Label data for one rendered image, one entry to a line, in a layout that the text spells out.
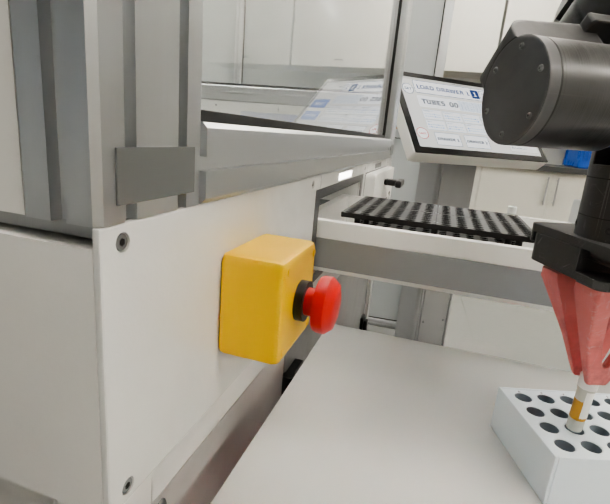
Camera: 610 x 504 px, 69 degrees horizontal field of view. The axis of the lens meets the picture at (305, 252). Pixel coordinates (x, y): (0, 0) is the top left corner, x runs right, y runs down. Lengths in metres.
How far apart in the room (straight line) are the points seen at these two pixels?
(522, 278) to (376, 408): 0.21
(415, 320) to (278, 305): 1.39
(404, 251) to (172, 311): 0.31
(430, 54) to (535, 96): 2.09
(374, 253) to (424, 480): 0.24
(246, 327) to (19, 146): 0.16
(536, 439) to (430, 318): 1.33
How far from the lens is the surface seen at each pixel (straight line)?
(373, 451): 0.37
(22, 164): 0.22
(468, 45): 4.02
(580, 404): 0.38
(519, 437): 0.40
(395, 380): 0.47
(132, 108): 0.21
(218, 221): 0.28
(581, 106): 0.27
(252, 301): 0.29
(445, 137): 1.44
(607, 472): 0.39
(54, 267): 0.22
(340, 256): 0.51
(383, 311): 2.49
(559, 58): 0.27
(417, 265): 0.50
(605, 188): 0.32
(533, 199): 3.75
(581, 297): 0.32
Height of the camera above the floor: 0.99
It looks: 15 degrees down
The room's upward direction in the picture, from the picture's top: 5 degrees clockwise
